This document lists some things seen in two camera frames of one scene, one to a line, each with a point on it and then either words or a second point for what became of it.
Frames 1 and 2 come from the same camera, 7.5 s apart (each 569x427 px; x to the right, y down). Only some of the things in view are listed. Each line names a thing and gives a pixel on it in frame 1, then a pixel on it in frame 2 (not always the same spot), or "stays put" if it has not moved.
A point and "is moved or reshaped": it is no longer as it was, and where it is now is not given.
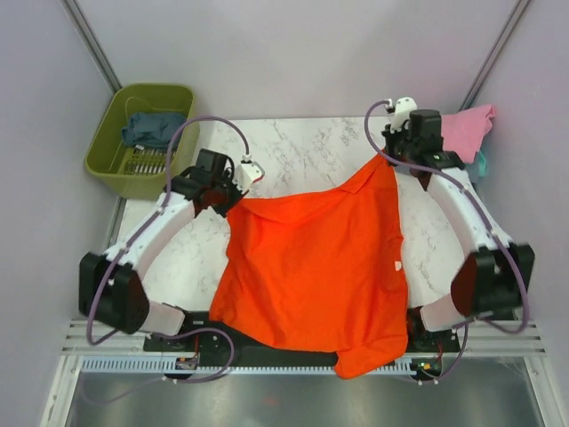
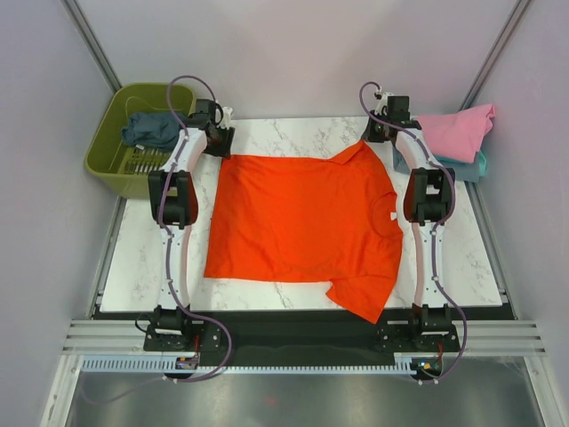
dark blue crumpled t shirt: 152,130 stays put
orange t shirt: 320,270 is moved or reshaped
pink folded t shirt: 464,132 stays put
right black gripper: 391,136 to 368,135
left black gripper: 237,193 to 225,150
